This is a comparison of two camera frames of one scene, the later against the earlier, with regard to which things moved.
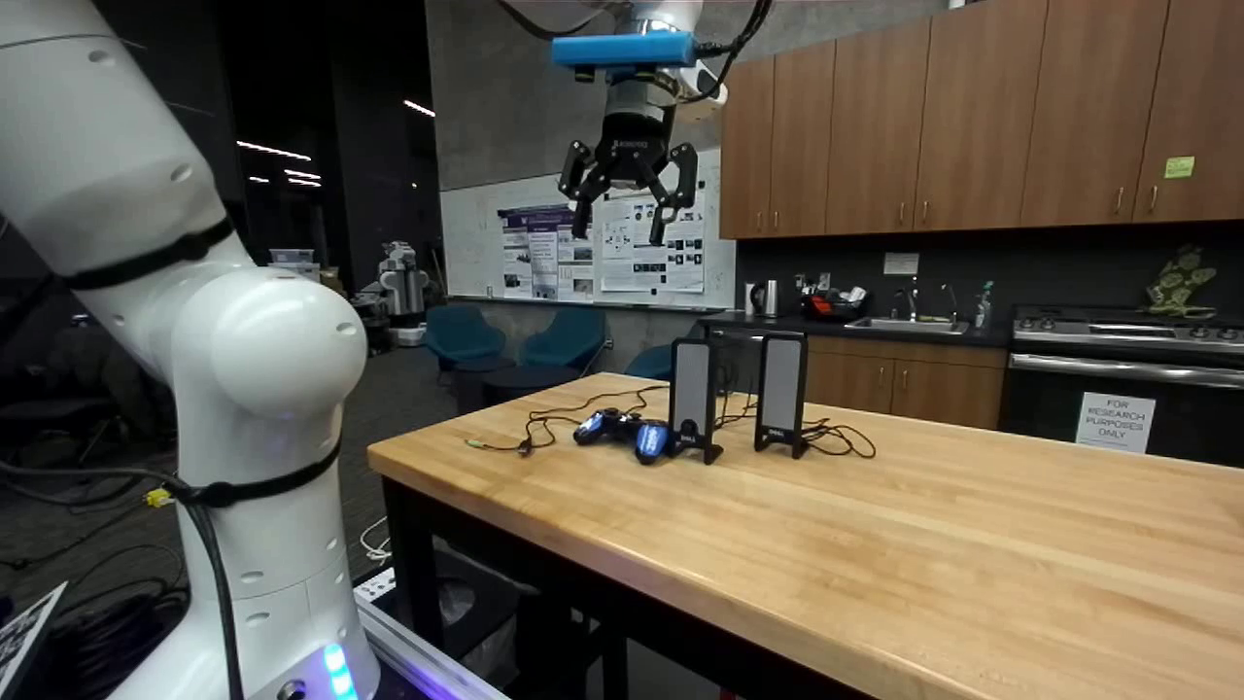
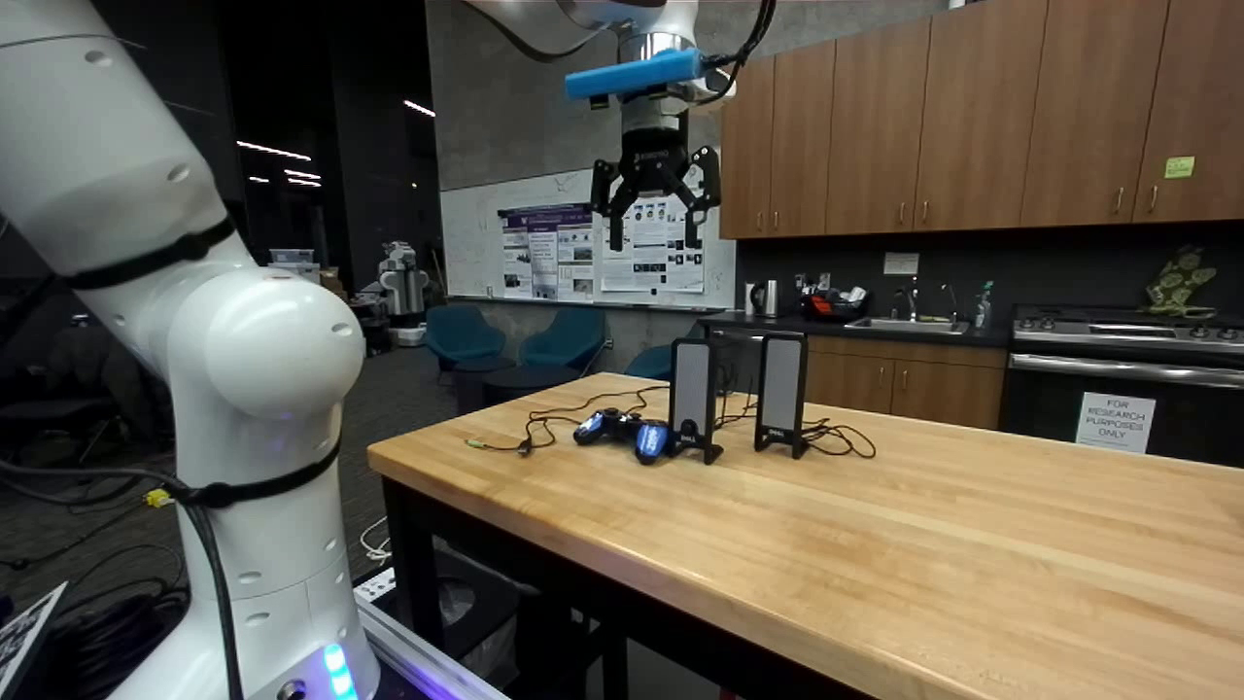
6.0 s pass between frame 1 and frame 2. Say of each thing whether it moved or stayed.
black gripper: moved
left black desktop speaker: stayed
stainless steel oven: stayed
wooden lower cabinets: stayed
